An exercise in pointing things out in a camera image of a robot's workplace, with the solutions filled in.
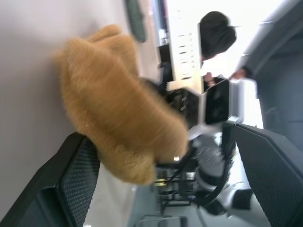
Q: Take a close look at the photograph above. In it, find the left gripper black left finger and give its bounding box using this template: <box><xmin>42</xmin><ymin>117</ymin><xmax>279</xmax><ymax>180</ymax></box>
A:
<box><xmin>0</xmin><ymin>132</ymin><xmax>102</xmax><ymax>227</ymax></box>

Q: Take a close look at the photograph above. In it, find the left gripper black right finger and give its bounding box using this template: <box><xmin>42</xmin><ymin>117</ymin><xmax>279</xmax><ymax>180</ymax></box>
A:
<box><xmin>236</xmin><ymin>122</ymin><xmax>303</xmax><ymax>227</ymax></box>

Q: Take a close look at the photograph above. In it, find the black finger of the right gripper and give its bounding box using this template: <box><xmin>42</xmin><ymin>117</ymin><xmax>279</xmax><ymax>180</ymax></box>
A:
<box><xmin>139</xmin><ymin>78</ymin><xmax>170</xmax><ymax>100</ymax></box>

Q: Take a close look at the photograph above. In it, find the mustard yellow sock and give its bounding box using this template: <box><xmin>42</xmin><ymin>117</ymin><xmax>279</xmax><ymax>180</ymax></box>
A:
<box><xmin>52</xmin><ymin>23</ymin><xmax>190</xmax><ymax>185</ymax></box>

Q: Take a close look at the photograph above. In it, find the dark green sock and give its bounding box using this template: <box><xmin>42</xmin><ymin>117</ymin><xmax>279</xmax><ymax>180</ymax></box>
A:
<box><xmin>125</xmin><ymin>0</ymin><xmax>149</xmax><ymax>44</ymax></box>

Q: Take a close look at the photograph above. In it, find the person with black hair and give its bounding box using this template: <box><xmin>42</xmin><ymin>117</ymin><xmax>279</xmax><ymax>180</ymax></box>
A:
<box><xmin>199</xmin><ymin>10</ymin><xmax>259</xmax><ymax>95</ymax></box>

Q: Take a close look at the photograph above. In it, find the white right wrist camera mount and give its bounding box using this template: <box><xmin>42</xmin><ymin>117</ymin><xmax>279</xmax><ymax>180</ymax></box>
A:
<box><xmin>188</xmin><ymin>79</ymin><xmax>258</xmax><ymax>140</ymax></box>

